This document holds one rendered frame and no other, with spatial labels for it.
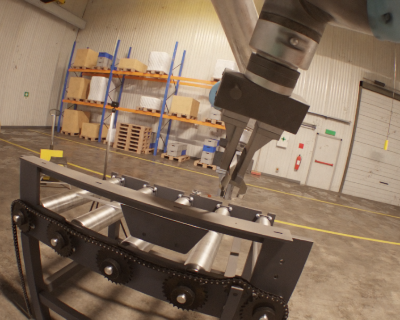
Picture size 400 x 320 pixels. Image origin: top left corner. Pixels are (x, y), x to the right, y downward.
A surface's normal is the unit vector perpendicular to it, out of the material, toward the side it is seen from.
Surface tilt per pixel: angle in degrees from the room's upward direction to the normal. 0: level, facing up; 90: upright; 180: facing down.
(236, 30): 141
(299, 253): 90
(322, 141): 90
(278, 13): 105
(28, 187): 90
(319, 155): 90
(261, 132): 114
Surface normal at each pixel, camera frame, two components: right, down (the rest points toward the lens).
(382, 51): -0.23, 0.10
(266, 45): -0.64, 0.25
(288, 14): -0.46, 0.36
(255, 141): -0.11, 0.51
